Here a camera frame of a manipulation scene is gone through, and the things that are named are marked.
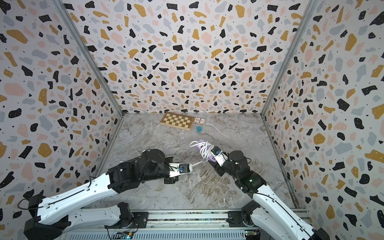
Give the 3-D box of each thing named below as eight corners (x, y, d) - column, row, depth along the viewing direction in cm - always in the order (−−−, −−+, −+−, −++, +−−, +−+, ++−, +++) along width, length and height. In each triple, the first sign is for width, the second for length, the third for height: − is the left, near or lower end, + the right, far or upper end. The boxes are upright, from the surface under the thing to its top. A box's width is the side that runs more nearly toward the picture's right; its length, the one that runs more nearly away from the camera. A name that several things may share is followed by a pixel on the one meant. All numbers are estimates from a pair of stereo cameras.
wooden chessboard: (160, 124, 116) (159, 122, 114) (166, 113, 124) (166, 111, 122) (190, 130, 113) (190, 128, 111) (194, 119, 121) (194, 116, 119)
